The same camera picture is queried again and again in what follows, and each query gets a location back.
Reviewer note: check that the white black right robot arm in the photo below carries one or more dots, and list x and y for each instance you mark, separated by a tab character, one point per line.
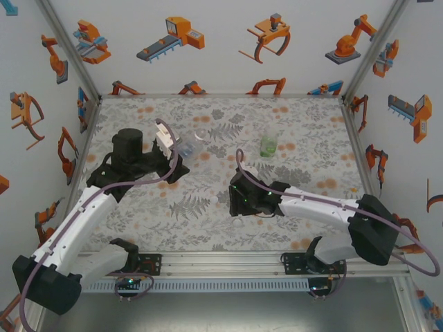
318	207

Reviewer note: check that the blue label plastic bottle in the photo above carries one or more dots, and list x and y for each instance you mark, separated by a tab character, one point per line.
188	152

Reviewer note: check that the aluminium table edge rail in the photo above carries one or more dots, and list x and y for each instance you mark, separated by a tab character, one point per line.
356	138
86	138

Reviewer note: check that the green plastic bottle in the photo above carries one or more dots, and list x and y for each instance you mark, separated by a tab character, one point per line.
268	148

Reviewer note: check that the aluminium frame leg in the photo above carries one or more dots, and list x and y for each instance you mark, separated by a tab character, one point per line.
410	304

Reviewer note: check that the clear plastic bottle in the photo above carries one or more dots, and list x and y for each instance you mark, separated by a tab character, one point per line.
200	135

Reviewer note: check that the small green circuit board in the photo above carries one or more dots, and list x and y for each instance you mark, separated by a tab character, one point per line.
318	287
129	281

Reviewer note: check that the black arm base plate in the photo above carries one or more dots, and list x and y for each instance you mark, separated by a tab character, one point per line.
294	266
155	269

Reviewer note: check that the aluminium frame post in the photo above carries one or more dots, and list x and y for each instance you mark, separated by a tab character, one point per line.
375	48
69	48

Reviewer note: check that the wide aluminium frame rail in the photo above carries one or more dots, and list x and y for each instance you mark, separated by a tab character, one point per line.
221	264

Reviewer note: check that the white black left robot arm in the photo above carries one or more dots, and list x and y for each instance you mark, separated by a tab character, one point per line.
86	221

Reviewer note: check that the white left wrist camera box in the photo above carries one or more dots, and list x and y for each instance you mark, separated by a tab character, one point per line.
166	141

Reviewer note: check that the grey metal panel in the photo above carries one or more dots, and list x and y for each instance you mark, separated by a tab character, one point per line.
221	311

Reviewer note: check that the grey floral tablecloth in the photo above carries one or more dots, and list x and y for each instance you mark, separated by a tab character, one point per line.
131	110

